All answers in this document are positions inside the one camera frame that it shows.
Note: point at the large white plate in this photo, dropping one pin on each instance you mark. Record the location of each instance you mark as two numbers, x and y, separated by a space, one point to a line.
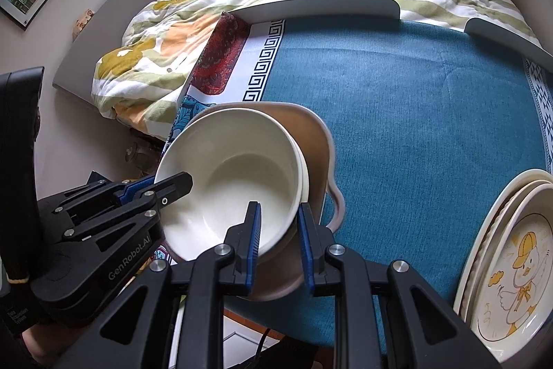
464 265

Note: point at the long white table rail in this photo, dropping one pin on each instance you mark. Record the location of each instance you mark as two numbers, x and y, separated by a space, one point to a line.
324 6

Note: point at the plain white bowl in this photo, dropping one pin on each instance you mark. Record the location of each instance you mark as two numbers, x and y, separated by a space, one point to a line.
233 179

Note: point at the blue patterned tablecloth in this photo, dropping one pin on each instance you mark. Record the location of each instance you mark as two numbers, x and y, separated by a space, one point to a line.
410 114

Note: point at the duck print plate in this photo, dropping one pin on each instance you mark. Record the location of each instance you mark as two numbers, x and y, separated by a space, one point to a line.
518 274

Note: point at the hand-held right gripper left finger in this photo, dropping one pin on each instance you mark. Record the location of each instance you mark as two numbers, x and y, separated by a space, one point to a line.
257 230

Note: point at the small beige toy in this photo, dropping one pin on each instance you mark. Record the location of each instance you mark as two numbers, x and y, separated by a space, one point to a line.
82 23

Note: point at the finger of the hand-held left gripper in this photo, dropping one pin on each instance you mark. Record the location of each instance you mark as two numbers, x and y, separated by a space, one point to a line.
129 189
164 189

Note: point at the grey padded headboard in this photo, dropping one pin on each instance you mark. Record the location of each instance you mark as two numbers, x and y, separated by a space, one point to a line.
112 19

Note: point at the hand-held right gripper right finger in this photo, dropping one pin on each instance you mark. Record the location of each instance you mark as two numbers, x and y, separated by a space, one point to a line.
304 248

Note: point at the cream ribbed plate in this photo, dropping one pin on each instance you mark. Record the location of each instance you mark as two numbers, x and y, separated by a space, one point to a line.
484 239

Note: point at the pink scalloped bowl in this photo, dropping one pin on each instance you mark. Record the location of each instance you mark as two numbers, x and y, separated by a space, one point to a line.
317 153

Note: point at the short white table rail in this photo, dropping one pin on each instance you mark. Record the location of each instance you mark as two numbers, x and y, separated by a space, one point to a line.
510 36

